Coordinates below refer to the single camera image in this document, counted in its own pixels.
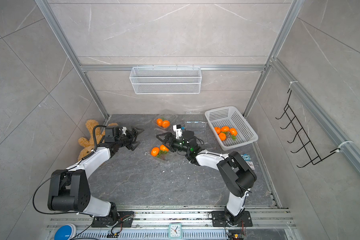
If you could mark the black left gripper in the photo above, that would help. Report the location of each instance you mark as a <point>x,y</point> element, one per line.
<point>134,137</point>

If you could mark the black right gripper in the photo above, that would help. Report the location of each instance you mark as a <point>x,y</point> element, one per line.
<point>167,142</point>

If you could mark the orange three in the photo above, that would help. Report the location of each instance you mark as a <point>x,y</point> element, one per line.
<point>166,124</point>

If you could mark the clear plastic container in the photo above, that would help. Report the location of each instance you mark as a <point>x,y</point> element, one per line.
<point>165,115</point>
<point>162,156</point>
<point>197,127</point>

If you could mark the clear plastic container back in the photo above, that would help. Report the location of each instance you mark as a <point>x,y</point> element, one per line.
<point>165,115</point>

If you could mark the orange six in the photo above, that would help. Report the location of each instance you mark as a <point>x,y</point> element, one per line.
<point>155,151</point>

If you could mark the orange four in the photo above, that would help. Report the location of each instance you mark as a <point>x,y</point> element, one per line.
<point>159,122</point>

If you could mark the clear plastic container front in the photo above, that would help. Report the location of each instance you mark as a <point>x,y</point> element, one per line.
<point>197,127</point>

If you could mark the orange two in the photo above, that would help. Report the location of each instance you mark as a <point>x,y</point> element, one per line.
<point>222,136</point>

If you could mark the orange seven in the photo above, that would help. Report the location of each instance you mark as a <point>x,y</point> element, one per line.
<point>225,129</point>

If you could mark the orange eight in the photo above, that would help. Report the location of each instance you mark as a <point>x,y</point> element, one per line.
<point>233,132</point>

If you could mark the orange five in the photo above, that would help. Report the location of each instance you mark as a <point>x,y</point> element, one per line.
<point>164,148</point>

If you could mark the orange one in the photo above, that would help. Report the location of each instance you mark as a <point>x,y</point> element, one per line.
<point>218,130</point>

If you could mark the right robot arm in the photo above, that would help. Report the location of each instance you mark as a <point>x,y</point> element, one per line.
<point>237,175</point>

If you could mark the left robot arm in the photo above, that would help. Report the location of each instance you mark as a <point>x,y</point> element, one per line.
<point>69,189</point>

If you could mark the brown teddy bear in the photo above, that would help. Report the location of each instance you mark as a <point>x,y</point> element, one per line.
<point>88,144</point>

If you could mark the blue owl toy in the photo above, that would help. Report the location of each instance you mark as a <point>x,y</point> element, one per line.
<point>246,157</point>

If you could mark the small white desk clock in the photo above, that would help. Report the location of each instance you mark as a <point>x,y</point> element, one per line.
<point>251,164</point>

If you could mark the teal front alarm clock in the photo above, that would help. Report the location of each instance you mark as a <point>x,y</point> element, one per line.
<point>175,231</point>

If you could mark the blue round button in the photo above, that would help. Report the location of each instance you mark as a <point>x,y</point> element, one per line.
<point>66,232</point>

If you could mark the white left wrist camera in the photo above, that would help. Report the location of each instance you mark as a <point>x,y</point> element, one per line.
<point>124,129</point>

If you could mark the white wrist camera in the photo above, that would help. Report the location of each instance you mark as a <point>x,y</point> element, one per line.
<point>124,129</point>
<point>178,131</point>

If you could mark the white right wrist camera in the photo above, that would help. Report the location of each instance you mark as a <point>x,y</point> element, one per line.
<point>178,131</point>

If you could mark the white wire wall basket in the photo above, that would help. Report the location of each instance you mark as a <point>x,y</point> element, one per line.
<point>166,80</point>

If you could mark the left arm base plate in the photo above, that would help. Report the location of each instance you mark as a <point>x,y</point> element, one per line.
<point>121,218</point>

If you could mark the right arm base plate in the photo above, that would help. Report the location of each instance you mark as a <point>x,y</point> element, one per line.
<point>224,218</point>

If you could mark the black wall hook rack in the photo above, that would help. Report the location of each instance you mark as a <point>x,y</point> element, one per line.
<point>302,135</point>

